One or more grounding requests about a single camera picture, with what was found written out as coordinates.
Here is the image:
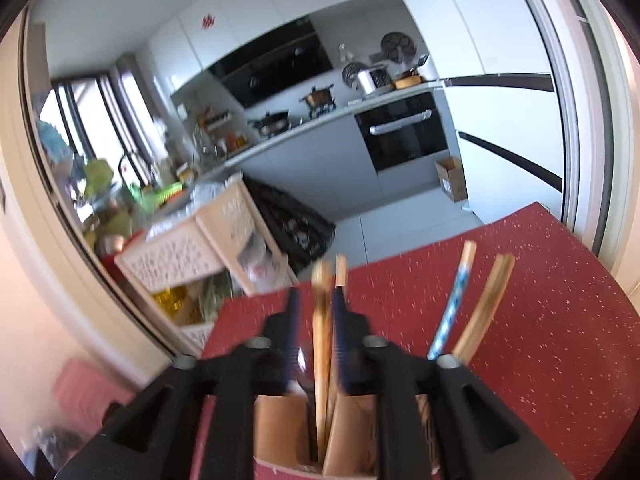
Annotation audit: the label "white wall cabinets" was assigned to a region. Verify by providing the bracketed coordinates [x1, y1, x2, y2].
[145, 0, 416, 73]

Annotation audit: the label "pink plastic stool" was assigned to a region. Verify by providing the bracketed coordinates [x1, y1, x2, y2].
[50, 357, 136, 441]

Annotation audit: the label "black range hood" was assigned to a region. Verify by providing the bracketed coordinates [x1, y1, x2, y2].
[207, 17, 335, 109]

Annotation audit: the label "white spice rack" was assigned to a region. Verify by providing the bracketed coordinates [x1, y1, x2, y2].
[197, 110, 238, 153]

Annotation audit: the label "silver rice cooker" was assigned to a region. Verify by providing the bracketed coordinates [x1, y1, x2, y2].
[356, 66, 392, 95]

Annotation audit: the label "grey base cabinets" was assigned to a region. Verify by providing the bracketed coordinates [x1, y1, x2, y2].
[220, 110, 381, 221]

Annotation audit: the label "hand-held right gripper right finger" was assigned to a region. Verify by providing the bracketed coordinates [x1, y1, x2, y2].
[332, 285, 566, 480]

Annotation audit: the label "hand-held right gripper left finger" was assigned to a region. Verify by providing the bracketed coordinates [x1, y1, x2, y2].
[55, 287, 303, 480]

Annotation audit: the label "black built-in oven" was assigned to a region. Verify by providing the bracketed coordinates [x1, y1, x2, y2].
[354, 91, 450, 173]

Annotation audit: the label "dark translucent plastic spoon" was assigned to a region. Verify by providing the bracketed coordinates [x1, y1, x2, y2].
[295, 350, 317, 413]

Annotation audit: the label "black plastic bag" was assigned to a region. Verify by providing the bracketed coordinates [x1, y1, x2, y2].
[242, 175, 337, 276]

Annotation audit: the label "white refrigerator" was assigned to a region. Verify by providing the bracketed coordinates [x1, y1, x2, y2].
[380, 0, 566, 226]

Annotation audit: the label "cream plastic storage cart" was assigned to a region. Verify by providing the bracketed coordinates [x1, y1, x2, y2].
[114, 179, 298, 356]

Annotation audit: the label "black wok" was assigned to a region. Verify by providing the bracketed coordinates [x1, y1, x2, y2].
[248, 110, 291, 137]

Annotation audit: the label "large round black trivet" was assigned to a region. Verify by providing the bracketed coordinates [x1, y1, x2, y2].
[380, 31, 418, 61]

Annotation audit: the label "small round black trivet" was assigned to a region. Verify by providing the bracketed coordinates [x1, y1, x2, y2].
[342, 61, 368, 86]

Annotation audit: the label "green vegetables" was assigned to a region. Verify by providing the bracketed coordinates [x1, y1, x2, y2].
[197, 275, 236, 321]

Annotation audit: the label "cream plastic utensil holder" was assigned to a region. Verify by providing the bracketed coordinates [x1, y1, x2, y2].
[252, 392, 441, 480]

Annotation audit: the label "gold foil bag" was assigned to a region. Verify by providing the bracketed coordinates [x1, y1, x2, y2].
[150, 285, 193, 318]

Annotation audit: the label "cardboard box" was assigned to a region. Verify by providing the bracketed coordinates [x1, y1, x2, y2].
[434, 156, 468, 203]

